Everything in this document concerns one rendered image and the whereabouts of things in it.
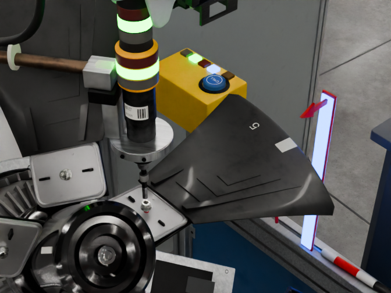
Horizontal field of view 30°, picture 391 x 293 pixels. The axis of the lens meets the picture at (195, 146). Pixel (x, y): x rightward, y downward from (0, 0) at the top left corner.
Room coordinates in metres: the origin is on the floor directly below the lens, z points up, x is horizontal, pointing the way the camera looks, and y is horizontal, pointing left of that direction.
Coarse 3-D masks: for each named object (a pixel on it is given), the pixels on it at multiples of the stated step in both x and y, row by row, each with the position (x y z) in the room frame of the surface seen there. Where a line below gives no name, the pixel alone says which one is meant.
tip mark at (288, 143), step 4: (284, 140) 0.79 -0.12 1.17; (288, 140) 0.79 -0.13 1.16; (292, 140) 0.79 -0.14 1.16; (276, 144) 0.78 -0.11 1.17; (280, 144) 0.78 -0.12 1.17; (284, 144) 0.78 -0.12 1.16; (288, 144) 0.78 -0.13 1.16; (292, 144) 0.78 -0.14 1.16; (280, 148) 0.77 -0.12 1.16; (284, 148) 0.77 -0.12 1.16; (288, 148) 0.77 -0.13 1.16
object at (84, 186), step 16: (96, 144) 0.63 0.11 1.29; (32, 160) 0.64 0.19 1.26; (48, 160) 0.64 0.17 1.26; (64, 160) 0.63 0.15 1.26; (80, 160) 0.63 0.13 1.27; (96, 160) 0.62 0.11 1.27; (32, 176) 0.63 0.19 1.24; (48, 176) 0.62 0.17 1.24; (80, 176) 0.61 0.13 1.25; (96, 176) 0.61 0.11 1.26; (48, 192) 0.61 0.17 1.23; (64, 192) 0.61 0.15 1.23; (80, 192) 0.60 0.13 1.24; (96, 192) 0.60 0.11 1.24
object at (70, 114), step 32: (32, 0) 0.75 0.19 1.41; (64, 0) 0.75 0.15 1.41; (96, 0) 0.75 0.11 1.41; (0, 32) 0.73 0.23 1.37; (64, 32) 0.72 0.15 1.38; (96, 32) 0.72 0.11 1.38; (0, 64) 0.71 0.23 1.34; (0, 96) 0.69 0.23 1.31; (32, 96) 0.68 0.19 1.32; (64, 96) 0.67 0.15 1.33; (32, 128) 0.65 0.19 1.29; (64, 128) 0.65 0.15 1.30; (96, 128) 0.64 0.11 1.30
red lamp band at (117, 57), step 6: (156, 54) 0.61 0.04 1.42; (120, 60) 0.61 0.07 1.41; (126, 60) 0.60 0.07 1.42; (132, 60) 0.60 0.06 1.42; (138, 60) 0.60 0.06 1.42; (144, 60) 0.60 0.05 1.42; (150, 60) 0.61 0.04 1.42; (156, 60) 0.61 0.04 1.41; (126, 66) 0.60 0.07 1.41; (132, 66) 0.60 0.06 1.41; (138, 66) 0.60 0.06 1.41; (144, 66) 0.60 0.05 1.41
